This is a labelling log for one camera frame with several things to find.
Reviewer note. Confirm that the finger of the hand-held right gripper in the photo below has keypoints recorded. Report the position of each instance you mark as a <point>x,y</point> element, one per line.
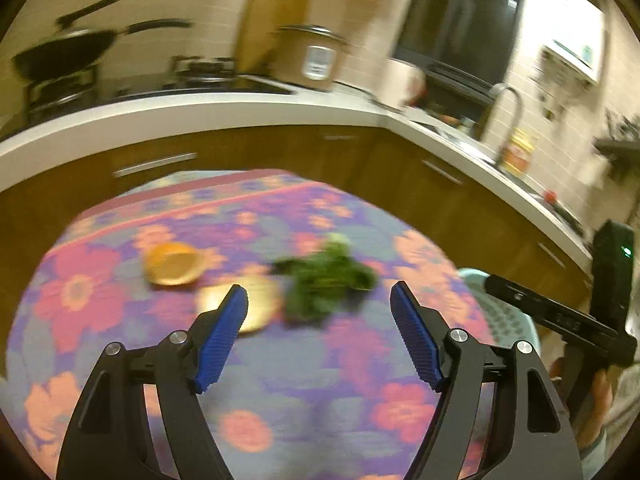
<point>520,300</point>

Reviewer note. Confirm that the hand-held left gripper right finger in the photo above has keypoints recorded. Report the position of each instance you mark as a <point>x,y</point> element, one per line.
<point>415,340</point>

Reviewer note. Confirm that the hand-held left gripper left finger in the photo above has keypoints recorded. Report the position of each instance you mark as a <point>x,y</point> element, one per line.
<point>222,340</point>

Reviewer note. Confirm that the teal plastic basket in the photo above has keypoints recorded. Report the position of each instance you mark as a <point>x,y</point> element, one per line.
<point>505,317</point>

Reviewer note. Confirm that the large pale orange peel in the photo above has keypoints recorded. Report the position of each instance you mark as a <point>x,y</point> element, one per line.
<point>252,305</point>

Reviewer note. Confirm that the green leafy sprig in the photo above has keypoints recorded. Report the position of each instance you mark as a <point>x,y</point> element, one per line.
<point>325,280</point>

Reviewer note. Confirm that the person's right forearm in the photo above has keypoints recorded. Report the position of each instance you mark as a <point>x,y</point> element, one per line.
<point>625,410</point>

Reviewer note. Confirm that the person's right hand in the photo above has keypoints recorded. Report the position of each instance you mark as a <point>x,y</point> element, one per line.
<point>597,405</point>

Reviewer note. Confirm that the floral tablecloth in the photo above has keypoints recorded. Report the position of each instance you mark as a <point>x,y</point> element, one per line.
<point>300,385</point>

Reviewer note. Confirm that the cup-shaped orange peel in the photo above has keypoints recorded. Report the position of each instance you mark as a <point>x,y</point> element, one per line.
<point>172,262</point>

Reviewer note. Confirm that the red tomato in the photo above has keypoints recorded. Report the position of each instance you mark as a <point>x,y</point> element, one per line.
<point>550,195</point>

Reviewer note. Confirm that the yellow detergent bottle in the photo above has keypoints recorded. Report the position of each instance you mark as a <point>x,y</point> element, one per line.
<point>519,152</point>

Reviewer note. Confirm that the metal kitchen faucet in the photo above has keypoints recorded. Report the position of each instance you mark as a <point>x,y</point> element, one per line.
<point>500,110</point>

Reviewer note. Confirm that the kitchen counter with wooden cabinets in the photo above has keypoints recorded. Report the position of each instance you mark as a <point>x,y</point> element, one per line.
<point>300,155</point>

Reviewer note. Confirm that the white water heater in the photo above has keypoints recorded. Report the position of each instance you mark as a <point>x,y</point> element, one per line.
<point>575,42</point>

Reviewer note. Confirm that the white electric kettle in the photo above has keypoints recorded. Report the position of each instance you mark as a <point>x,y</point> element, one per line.
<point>406,85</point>

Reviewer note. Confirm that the black gas stove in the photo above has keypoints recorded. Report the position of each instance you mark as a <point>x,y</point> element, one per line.
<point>200,67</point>

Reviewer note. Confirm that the dark window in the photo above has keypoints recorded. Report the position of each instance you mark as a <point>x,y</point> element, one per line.
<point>460,15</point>

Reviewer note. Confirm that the beige rice cooker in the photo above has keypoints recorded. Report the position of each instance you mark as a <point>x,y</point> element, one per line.
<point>312,57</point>

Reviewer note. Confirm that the wooden cutting board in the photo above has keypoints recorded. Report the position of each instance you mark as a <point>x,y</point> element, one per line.
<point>270,25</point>

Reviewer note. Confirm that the black wok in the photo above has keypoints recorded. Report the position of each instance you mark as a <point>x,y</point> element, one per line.
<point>60,52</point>

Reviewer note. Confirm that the dark wall rack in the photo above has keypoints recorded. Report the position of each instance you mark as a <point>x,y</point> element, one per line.
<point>622,150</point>

